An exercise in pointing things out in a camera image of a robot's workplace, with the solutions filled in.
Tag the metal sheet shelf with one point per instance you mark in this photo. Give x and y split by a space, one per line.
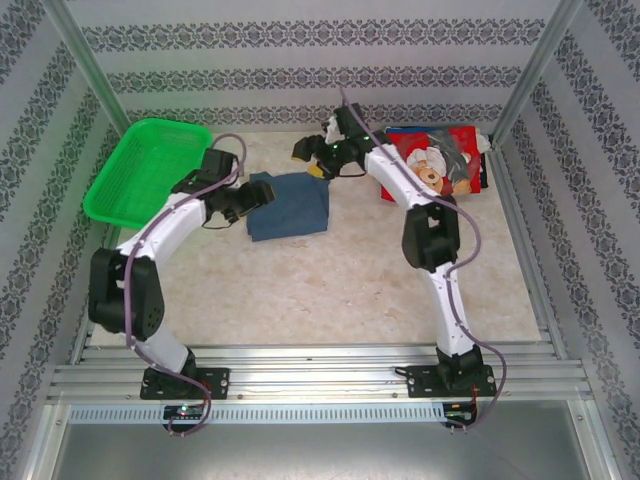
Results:
320 450

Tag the white folded garment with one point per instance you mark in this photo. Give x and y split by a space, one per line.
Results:
485 142

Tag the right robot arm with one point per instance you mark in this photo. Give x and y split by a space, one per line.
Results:
430 240

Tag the red teddy bear t-shirt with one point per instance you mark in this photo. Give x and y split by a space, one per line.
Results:
460 140

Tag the aluminium frame post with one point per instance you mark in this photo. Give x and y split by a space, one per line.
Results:
535 75
95 75

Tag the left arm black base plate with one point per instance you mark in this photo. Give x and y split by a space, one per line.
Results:
215 382

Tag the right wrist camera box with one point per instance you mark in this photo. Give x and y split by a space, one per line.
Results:
331 127

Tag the aluminium mounting rail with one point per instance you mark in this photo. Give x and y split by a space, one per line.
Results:
320 370

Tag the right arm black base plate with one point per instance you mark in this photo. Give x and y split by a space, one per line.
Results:
420 382

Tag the green plastic basket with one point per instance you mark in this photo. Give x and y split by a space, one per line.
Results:
145 165

